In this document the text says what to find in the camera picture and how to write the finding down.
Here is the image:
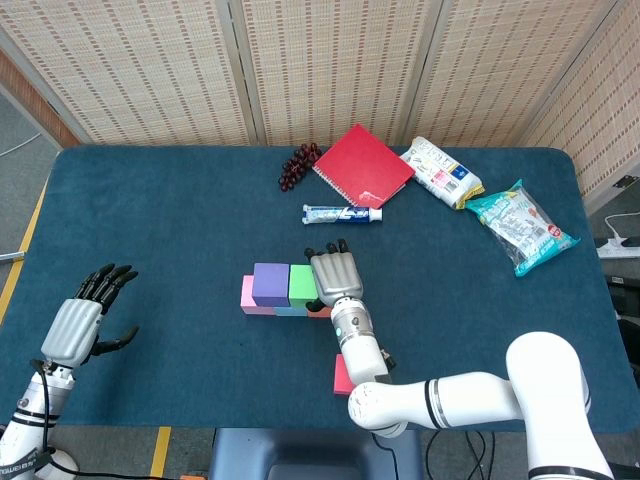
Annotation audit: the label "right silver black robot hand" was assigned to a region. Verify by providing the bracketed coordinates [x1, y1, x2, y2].
[303, 238, 365, 311]

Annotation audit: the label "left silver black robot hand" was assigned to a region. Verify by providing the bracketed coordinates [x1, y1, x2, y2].
[39, 263, 141, 367]

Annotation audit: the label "green foam cube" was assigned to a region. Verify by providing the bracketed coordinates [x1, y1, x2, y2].
[288, 264, 321, 309]

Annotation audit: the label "purple foam cube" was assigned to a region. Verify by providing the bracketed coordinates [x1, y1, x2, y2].
[251, 262, 292, 308]

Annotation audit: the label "pink foam cube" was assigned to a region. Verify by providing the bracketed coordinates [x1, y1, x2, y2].
[239, 274, 276, 316]

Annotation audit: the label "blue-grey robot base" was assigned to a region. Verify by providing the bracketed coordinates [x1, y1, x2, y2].
[207, 428, 424, 480]

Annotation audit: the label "blue white toothpaste tube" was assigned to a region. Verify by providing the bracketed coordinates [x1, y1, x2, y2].
[301, 203, 384, 226]

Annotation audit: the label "red foam cube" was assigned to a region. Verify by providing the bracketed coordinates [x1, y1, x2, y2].
[333, 353, 359, 397]

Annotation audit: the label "red spiral notebook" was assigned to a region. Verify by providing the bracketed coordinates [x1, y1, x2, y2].
[311, 123, 417, 210]

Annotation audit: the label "dark red grape bunch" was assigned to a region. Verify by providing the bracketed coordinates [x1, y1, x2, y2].
[277, 142, 323, 193]

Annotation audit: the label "teal felt table cloth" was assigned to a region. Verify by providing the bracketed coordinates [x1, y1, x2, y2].
[0, 144, 640, 434]

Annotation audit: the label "white yellow-edged snack bag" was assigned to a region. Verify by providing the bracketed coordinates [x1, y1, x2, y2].
[399, 135, 486, 210]

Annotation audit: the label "teal clear snack bag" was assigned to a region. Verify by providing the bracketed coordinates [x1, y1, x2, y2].
[464, 179, 582, 279]

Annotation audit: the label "woven bamboo folding screen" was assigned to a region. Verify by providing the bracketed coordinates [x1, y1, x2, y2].
[0, 0, 640, 201]

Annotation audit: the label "white power strip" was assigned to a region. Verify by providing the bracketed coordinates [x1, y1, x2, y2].
[597, 237, 640, 260]

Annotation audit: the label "black equipment case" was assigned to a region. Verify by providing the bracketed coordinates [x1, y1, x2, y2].
[604, 273, 640, 391]

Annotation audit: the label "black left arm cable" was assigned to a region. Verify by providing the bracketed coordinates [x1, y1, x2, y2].
[29, 358, 66, 480]

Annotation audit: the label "grey floor cable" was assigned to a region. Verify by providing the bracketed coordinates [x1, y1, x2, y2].
[0, 132, 44, 157]

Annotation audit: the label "black floor cables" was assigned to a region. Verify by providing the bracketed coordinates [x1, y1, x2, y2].
[424, 429, 531, 480]

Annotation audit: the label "white power cord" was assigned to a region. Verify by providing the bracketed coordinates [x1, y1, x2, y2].
[604, 212, 640, 241]

